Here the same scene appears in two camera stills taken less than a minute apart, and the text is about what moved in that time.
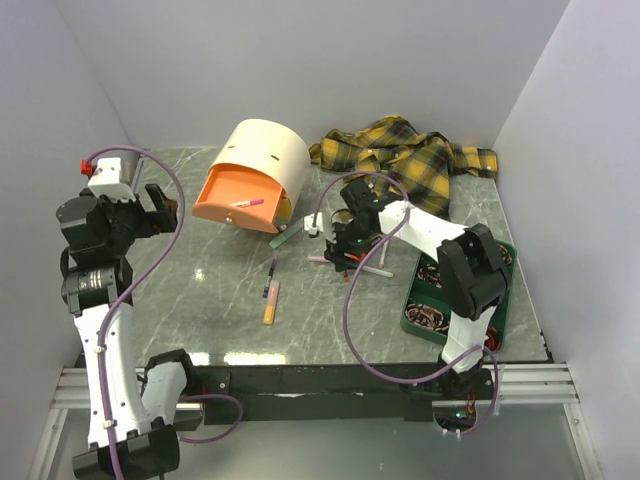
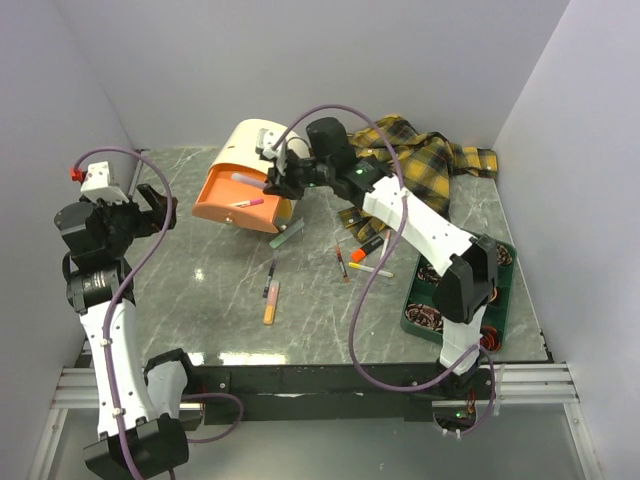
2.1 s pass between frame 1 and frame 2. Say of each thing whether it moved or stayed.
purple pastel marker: moved
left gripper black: stayed
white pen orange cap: stayed
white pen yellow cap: stayed
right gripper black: moved
